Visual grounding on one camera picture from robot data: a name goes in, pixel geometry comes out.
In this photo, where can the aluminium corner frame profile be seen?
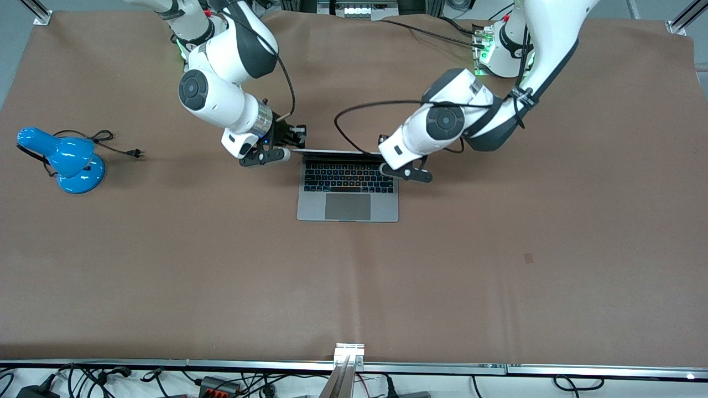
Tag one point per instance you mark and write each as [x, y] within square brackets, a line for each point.
[683, 19]
[41, 14]

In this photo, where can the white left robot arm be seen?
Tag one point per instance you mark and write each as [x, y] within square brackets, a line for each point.
[442, 124]

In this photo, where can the grey vented equipment box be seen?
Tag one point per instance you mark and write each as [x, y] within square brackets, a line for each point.
[359, 10]

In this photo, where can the grey connector box orange levers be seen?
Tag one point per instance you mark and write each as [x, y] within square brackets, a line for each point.
[218, 385]

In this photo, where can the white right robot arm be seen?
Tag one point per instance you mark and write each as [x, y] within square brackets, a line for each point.
[221, 105]

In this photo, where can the brown table cover cloth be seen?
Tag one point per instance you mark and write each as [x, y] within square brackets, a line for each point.
[354, 287]

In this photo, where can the grey laptop computer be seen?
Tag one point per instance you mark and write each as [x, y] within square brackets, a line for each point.
[348, 207]

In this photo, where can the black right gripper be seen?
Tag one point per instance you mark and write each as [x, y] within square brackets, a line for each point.
[281, 132]

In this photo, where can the aluminium table edge rail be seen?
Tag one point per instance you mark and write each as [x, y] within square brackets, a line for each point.
[166, 365]

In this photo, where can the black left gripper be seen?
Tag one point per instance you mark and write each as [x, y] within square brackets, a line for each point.
[383, 136]

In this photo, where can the black power adapter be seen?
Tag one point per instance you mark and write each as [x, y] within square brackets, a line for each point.
[36, 391]

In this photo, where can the blue desk lamp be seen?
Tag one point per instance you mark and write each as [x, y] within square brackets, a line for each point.
[72, 160]

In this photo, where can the black power plug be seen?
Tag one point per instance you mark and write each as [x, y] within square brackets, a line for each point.
[409, 394]

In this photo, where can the aluminium camera mount profile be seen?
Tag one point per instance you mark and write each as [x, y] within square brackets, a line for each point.
[348, 354]

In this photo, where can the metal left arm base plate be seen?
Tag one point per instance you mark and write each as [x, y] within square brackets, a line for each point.
[475, 61]

